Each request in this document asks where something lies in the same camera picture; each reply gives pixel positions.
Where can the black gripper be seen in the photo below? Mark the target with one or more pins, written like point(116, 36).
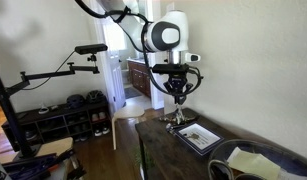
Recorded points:
point(177, 86)

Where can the keys with black car fob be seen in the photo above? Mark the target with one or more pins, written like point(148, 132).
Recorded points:
point(175, 118)

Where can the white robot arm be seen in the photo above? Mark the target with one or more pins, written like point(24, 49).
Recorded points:
point(169, 34)

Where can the keys inside tray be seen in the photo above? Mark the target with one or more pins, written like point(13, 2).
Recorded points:
point(193, 136)

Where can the dark wooden console table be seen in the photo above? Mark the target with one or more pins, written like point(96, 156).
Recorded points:
point(166, 157)

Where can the wooden stool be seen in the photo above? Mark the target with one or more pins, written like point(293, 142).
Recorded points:
point(129, 111)

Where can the black sunglasses in bowl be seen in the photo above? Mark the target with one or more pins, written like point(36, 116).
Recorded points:
point(218, 170)

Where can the black bicycle helmet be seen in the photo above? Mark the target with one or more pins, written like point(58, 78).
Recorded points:
point(75, 101)
point(95, 96)

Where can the yellow sticky notes pad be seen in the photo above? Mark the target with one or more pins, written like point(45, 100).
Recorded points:
point(253, 163)

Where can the black shoe shelf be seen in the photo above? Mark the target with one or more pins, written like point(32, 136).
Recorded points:
point(80, 123)

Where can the black stand pole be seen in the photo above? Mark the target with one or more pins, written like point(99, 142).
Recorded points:
point(26, 150)

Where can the silver keys with black strap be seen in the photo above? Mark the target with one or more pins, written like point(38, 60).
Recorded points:
point(192, 118)

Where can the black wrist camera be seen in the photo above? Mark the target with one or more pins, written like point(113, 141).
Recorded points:
point(170, 68)

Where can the black camera on stand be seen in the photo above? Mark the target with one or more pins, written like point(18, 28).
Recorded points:
point(90, 49)

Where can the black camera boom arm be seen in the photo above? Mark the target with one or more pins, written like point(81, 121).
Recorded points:
point(27, 78)

